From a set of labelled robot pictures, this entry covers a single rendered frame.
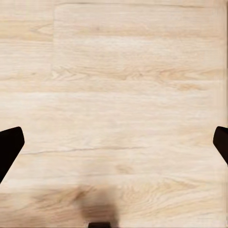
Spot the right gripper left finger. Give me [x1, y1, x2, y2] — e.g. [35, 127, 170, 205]
[0, 126, 25, 184]

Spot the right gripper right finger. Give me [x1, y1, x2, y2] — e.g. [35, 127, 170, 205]
[213, 126, 228, 165]

